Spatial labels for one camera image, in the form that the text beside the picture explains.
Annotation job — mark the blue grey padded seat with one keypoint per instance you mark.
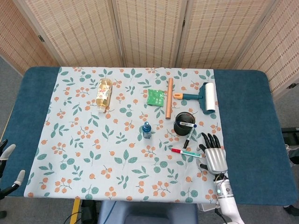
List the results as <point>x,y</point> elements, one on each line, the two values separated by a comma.
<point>149,213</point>

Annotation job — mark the brown wooden rod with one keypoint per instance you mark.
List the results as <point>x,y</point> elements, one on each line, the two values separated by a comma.
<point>169,100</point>

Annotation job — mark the teal lint roller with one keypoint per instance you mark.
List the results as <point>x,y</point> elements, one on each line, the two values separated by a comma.
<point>210,98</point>

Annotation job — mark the clear bottle of yellow tea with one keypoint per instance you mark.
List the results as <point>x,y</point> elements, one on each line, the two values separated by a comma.
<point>104,94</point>

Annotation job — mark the blue felt table cover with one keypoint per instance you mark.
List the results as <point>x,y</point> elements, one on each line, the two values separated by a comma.
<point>252,116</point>

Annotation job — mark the black mesh pen holder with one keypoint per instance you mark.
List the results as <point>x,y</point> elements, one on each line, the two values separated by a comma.
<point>181,131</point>

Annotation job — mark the blue cap white marker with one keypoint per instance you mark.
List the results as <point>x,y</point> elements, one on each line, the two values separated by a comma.
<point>188,124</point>

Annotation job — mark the red cap marker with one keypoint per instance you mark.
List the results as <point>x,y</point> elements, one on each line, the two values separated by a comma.
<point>187,152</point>

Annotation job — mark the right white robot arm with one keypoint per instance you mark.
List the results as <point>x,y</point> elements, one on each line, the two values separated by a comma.
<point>225,193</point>

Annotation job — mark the floral leaf berry tablecloth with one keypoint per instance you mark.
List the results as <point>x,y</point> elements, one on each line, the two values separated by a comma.
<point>130,168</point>

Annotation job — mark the black marker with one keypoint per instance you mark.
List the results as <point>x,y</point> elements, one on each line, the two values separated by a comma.
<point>187,141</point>

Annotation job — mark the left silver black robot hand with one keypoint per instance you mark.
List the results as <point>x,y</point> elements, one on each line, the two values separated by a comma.
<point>9,151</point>

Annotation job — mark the brass screen hinge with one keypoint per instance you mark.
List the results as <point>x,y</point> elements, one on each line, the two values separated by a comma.
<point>41,38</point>
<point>291,86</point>

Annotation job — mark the blue spray bottle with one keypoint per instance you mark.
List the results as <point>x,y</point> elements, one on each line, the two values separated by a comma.
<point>147,131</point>

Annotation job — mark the green sachet packet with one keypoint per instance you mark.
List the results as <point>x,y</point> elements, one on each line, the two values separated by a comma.
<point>155,98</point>

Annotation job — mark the white box under table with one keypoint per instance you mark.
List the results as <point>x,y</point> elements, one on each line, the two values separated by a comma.
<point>206,206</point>

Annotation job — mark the bamboo folding screen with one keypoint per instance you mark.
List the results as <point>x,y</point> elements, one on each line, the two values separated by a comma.
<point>149,32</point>

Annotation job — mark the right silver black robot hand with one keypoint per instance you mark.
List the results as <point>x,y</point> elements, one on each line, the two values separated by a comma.
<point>216,161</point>

